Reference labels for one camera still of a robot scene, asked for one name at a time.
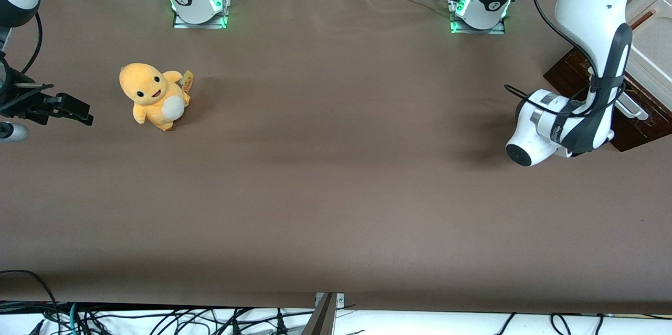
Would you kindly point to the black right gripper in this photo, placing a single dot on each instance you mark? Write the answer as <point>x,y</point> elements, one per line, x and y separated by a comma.
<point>21,104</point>

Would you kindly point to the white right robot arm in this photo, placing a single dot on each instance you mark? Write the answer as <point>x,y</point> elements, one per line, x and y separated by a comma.
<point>191,4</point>

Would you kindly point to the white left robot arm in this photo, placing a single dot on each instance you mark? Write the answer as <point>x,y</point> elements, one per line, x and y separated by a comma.
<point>593,9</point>

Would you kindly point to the cream drawer cabinet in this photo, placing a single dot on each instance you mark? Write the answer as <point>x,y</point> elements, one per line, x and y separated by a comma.
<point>653,35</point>

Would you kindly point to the orange plush toy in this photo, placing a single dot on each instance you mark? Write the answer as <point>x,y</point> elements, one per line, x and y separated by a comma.
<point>152,88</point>

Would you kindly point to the brown table cover mat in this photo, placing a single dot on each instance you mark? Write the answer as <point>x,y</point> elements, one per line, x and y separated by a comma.
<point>336,167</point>

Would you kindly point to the white sheet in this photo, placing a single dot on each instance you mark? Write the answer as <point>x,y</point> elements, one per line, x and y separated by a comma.
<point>420,324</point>

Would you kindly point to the dark brown wooden board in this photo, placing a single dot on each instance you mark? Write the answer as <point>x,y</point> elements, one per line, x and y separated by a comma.
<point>567,72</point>

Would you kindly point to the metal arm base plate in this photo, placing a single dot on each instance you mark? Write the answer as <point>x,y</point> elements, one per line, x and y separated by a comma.
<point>496,29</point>
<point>178,23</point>

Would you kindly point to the grey camera mount beam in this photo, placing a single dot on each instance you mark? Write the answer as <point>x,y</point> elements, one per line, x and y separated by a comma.
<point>323,319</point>

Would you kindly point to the small metal bracket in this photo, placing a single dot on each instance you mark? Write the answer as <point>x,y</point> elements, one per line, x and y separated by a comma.
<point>340,299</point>

